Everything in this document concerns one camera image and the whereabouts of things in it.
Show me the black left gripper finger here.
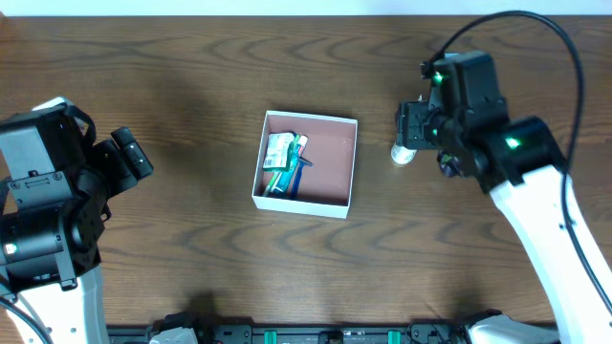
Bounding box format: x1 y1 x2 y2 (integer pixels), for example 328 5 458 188
98 140 137 191
111 126 154 181

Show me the white bamboo print tube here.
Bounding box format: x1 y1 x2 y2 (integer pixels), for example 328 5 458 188
390 95 425 167

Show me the clear pump bottle blue liquid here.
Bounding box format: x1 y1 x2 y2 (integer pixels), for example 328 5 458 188
437 151 463 178

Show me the blue disposable razor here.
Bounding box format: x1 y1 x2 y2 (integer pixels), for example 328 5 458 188
290 158 313 200

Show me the white and green soap packet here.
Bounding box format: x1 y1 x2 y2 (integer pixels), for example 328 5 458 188
262 132 296 172

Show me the green and white toothbrush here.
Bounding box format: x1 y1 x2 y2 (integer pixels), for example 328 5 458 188
261 133 302 198

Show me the small teal toothpaste tube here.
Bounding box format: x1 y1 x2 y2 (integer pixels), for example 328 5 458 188
272 135 308 195

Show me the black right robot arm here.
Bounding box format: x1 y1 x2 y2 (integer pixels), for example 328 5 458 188
396 98 611 343

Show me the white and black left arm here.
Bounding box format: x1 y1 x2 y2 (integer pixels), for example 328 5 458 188
1 97 154 343

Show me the white box with pink interior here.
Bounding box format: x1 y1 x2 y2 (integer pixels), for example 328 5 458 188
251 110 359 219

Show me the black rail with green clips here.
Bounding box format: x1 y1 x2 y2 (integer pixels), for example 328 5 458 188
104 312 560 344

